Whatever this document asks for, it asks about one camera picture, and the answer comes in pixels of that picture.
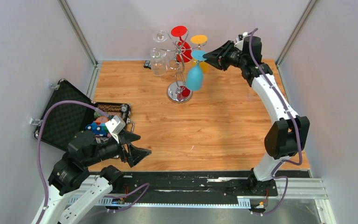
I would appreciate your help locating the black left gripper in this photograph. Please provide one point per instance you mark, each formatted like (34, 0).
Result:
(135, 154)

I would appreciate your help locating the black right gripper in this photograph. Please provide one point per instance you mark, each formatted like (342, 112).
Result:
(214, 55)

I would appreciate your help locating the blue wine glass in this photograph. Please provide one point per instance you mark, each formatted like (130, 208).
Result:
(195, 76)

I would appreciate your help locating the clear champagne flute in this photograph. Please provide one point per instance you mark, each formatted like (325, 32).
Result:
(252, 95)

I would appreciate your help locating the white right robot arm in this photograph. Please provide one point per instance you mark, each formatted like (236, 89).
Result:
(287, 136)

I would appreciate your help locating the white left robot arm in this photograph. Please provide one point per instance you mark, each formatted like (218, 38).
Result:
(72, 170)

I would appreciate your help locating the yellow wine glass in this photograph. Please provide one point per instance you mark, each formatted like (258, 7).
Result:
(200, 40)

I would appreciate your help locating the red wine glass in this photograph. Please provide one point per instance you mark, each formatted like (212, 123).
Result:
(181, 32)

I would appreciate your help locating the chrome wine glass rack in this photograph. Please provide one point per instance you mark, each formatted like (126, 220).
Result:
(177, 92)

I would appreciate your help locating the clear hanging wine glass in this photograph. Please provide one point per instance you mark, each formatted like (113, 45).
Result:
(158, 59)

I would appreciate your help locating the small black clip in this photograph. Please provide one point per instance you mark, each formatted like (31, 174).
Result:
(147, 64)

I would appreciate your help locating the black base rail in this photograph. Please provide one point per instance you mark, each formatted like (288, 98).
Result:
(194, 187)

